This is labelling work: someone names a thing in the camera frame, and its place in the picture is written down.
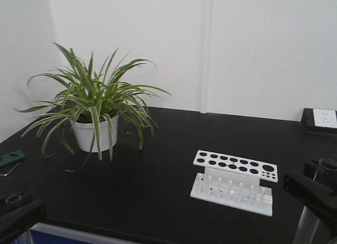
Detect green spider plant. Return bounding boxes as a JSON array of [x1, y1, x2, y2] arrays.
[[22, 44, 161, 160]]

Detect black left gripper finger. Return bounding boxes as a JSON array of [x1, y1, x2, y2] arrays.
[[1, 192, 45, 243]]

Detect metal hex key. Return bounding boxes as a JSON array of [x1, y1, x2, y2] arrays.
[[0, 163, 20, 177]]

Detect green flat tool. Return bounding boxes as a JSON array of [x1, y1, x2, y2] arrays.
[[0, 150, 25, 167]]

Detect white plant pot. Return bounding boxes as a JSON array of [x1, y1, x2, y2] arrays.
[[72, 113, 119, 153]]

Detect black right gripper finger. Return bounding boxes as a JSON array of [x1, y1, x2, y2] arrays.
[[283, 159, 336, 230]]

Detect white wall socket black base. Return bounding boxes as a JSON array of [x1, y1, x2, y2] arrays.
[[301, 108, 336, 134]]

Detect white test tube rack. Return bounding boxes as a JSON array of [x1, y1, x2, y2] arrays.
[[190, 150, 278, 217]]

